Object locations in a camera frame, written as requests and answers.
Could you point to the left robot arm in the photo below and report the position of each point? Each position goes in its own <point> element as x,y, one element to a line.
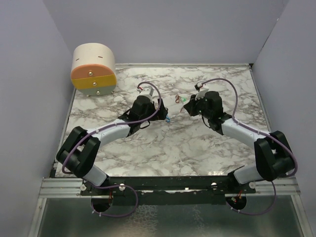
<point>79,151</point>

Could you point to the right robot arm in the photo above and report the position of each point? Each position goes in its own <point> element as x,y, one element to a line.
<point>273,157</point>

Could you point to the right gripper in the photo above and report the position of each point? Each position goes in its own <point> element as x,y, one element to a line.
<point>190,106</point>

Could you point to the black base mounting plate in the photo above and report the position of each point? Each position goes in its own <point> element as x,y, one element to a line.
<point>168,190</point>

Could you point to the aluminium rail frame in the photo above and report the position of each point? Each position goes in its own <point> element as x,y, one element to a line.
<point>71,188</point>

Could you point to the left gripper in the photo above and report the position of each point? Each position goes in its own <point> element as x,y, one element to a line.
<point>161,114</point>

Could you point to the round three-drawer storage box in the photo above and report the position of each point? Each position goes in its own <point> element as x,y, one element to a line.
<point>93,71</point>

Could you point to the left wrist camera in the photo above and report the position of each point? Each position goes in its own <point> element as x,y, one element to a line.
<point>146,91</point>

